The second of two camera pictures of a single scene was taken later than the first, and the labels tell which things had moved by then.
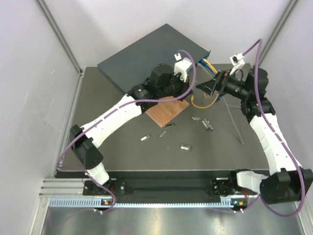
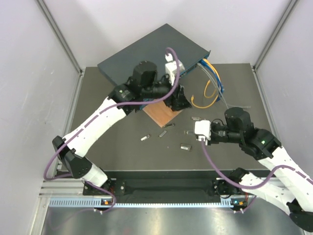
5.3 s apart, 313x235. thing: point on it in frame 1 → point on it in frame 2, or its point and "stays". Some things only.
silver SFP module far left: (145, 137) stays
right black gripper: (219, 84) → (212, 140)
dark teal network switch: (131, 65) stays
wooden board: (164, 112) stays
